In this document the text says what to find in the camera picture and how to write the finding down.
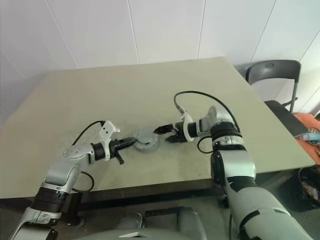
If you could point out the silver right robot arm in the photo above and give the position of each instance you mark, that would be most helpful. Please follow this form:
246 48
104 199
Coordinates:
232 160

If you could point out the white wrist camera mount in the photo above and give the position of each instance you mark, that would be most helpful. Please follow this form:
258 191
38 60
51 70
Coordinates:
106 131
186 125

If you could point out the black folding chair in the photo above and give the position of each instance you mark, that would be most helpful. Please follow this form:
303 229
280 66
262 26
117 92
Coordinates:
275 71

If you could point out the black waste bin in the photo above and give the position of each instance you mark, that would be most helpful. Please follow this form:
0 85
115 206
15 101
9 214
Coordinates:
310 190

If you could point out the black metal table frame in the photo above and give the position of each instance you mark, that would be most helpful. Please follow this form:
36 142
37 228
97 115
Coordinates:
150 193

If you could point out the light blue small object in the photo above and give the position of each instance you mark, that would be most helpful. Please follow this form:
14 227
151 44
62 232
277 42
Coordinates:
311 137

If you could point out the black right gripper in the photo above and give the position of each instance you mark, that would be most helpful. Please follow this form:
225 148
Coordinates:
179 131

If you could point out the grey rounded shape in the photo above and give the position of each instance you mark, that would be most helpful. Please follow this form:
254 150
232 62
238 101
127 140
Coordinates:
130 221

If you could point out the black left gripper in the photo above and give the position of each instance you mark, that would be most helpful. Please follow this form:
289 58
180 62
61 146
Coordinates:
115 150

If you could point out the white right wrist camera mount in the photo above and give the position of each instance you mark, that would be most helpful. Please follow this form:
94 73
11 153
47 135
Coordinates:
186 125

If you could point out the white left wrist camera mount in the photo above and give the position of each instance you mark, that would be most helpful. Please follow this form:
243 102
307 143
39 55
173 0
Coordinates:
106 131

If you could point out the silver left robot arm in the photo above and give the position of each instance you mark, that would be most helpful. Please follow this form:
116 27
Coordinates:
62 172

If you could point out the orange cloth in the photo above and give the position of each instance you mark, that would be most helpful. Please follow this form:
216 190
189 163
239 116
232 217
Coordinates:
307 120

